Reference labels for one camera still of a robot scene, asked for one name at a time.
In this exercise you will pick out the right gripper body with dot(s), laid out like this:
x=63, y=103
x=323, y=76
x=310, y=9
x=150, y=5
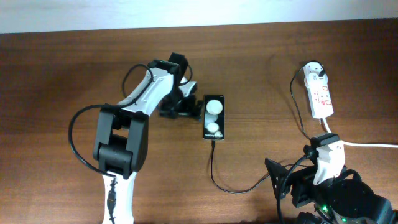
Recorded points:
x=305, y=190

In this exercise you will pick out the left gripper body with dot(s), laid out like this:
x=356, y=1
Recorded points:
x=179, y=101

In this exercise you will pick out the black smartphone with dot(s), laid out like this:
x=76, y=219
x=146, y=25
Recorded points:
x=214, y=117

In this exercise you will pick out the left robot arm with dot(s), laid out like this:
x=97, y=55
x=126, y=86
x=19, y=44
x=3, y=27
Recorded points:
x=121, y=141

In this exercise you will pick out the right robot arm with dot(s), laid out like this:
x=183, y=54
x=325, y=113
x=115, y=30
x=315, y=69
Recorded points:
x=342, y=199

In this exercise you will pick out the white USB charger adapter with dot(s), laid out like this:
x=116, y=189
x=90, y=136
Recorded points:
x=315, y=75

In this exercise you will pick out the white power strip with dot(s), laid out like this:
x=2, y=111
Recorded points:
x=320, y=102

